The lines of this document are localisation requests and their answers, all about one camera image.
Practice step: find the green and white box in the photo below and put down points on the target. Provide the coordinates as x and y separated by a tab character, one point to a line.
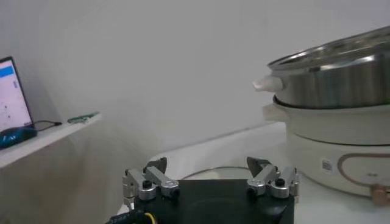
82	117

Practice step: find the blue computer mouse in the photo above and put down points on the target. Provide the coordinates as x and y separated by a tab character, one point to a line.
16	137

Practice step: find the white electric cooking pot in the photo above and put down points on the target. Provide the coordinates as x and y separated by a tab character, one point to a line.
320	128

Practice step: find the laptop screen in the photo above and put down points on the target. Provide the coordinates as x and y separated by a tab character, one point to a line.
13	97

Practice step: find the white side table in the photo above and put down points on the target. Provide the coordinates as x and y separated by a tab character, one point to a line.
51	137

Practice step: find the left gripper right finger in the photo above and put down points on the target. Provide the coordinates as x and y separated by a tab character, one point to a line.
268	179

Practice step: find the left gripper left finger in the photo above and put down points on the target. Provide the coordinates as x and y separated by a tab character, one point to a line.
152	179

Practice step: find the stainless steel steamer basket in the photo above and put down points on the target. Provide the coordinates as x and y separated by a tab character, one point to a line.
329	82

